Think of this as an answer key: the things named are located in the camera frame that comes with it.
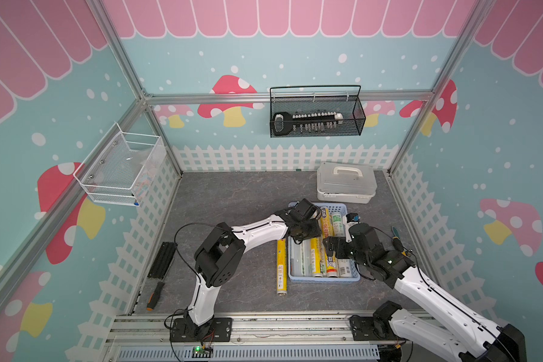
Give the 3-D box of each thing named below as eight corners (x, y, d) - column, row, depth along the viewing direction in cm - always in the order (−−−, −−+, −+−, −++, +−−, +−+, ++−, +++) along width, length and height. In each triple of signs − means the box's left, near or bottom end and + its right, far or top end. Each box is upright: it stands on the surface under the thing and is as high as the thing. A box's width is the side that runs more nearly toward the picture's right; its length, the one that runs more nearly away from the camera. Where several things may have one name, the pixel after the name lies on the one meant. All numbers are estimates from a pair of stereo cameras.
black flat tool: (149, 277, 88) (147, 275, 86) (165, 244, 97) (163, 241, 95) (163, 278, 87) (160, 276, 86) (177, 245, 96) (175, 242, 94)
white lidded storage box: (318, 205, 109) (321, 189, 99) (312, 167, 125) (315, 150, 116) (372, 205, 109) (381, 189, 99) (359, 167, 125) (366, 150, 116)
